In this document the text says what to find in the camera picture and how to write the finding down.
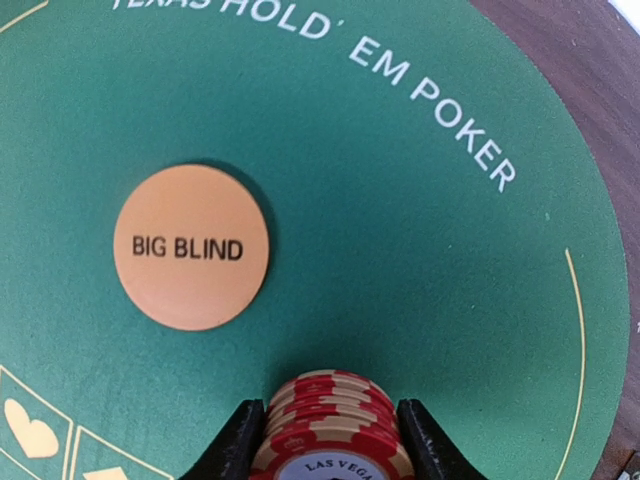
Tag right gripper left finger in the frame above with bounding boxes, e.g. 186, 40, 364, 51
180, 399, 264, 480

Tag orange big blind button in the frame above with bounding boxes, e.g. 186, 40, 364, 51
113, 164, 270, 331

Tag round green poker mat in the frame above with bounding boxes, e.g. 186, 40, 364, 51
1, 1, 630, 479

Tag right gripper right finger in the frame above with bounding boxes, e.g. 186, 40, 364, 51
397, 399, 483, 480

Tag red chips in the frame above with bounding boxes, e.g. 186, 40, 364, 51
250, 369, 415, 480

